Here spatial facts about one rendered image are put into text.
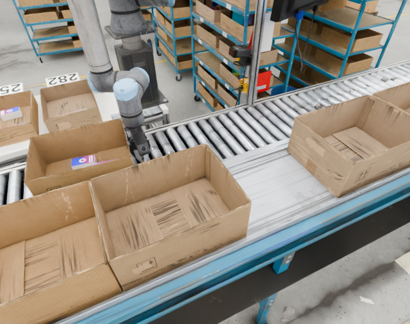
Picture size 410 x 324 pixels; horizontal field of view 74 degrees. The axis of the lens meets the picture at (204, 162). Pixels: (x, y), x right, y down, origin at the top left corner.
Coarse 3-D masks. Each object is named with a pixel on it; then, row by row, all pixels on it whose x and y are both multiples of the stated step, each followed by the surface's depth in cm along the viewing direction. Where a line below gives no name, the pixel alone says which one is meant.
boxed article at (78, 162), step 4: (84, 156) 127; (88, 156) 127; (92, 156) 127; (72, 160) 125; (76, 160) 125; (80, 160) 125; (84, 160) 125; (88, 160) 125; (92, 160) 125; (96, 160) 129; (72, 164) 123; (76, 164) 123; (80, 164) 123; (84, 164) 123; (88, 164) 124; (92, 164) 125; (72, 168) 123; (76, 168) 124
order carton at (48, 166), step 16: (80, 128) 125; (96, 128) 127; (112, 128) 130; (32, 144) 118; (48, 144) 124; (64, 144) 127; (80, 144) 130; (96, 144) 133; (112, 144) 136; (32, 160) 113; (48, 160) 129; (64, 160) 131; (112, 160) 107; (128, 160) 110; (32, 176) 108; (48, 176) 101; (64, 176) 104; (80, 176) 106; (96, 176) 109; (32, 192) 103
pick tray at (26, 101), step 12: (0, 96) 160; (12, 96) 163; (24, 96) 165; (0, 108) 164; (24, 108) 167; (36, 108) 163; (0, 120) 157; (12, 120) 157; (24, 120) 157; (36, 120) 153; (0, 132) 136; (12, 132) 139; (24, 132) 141; (36, 132) 144; (0, 144) 140; (12, 144) 142
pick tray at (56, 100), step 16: (80, 80) 173; (48, 96) 171; (64, 96) 175; (80, 96) 176; (48, 112) 163; (64, 112) 162; (80, 112) 147; (96, 112) 151; (48, 128) 145; (64, 128) 148
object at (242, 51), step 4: (244, 44) 150; (232, 48) 146; (236, 48) 145; (240, 48) 145; (244, 48) 146; (232, 52) 146; (236, 52) 145; (240, 52) 146; (244, 52) 147; (248, 52) 148; (232, 56) 147; (236, 56) 147; (240, 56) 147; (244, 56) 148; (248, 56) 150; (240, 60) 151; (244, 60) 152; (240, 64) 152
